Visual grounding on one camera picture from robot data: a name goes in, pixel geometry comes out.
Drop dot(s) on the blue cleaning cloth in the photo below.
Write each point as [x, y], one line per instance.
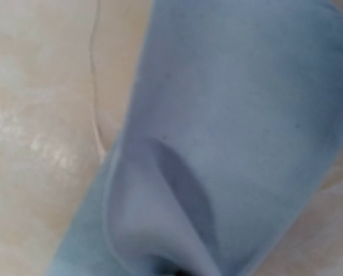
[236, 114]

